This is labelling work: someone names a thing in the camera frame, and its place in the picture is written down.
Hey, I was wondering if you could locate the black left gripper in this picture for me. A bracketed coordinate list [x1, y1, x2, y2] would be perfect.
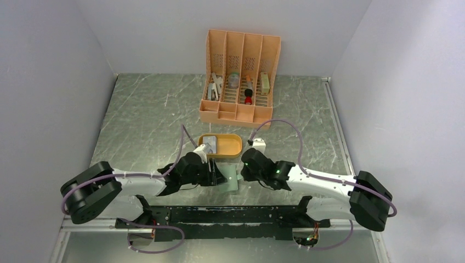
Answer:
[181, 158, 228, 186]

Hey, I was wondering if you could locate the mint green card holder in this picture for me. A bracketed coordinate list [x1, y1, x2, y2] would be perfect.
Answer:
[218, 163, 239, 193]

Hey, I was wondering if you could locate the silver credit card stack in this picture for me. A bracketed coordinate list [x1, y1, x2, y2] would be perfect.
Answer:
[202, 135, 218, 154]

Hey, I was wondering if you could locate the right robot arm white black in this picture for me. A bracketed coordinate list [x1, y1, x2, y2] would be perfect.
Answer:
[241, 148, 393, 232]

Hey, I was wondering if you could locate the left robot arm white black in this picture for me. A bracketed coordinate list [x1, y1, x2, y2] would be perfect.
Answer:
[60, 152, 228, 228]

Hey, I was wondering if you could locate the yellow oval tray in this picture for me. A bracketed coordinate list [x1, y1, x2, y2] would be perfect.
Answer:
[197, 133, 242, 159]

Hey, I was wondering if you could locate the red black marker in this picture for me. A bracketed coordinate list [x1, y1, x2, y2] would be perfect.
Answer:
[244, 75, 253, 105]

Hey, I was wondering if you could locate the grey stapler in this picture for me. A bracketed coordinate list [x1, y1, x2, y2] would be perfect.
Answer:
[205, 72, 223, 101]

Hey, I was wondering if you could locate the pale green eraser box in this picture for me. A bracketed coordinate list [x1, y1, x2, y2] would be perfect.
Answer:
[260, 72, 270, 96]

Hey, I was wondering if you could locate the clear tape roll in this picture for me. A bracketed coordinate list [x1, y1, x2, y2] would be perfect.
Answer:
[228, 72, 240, 89]

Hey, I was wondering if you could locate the orange desk file organizer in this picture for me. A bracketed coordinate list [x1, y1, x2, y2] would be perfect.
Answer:
[199, 29, 281, 128]

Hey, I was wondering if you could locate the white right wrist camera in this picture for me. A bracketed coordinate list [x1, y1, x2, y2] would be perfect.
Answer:
[247, 138, 266, 153]

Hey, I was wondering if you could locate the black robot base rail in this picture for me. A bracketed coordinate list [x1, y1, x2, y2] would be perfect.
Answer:
[115, 205, 331, 242]

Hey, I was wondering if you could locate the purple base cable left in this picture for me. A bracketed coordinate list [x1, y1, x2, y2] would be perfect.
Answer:
[126, 226, 185, 254]

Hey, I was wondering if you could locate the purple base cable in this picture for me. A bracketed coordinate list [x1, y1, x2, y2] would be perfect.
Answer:
[296, 219, 355, 252]
[126, 226, 185, 254]

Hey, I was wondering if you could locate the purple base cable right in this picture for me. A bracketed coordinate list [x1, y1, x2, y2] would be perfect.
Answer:
[296, 219, 355, 252]

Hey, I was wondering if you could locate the aluminium table edge rail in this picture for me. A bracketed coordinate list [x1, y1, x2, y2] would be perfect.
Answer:
[321, 76, 381, 233]

